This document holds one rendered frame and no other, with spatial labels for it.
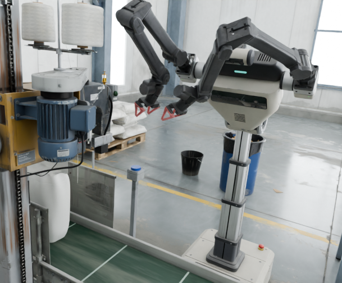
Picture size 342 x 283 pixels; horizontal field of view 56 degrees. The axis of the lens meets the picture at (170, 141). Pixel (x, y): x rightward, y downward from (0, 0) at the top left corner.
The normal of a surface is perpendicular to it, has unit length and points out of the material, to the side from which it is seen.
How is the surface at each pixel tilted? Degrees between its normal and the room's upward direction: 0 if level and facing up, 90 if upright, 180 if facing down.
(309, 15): 90
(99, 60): 90
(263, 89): 40
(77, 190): 90
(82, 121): 90
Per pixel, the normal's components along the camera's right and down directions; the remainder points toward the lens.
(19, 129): 0.87, 0.21
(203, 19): -0.48, 0.21
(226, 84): -0.25, -0.60
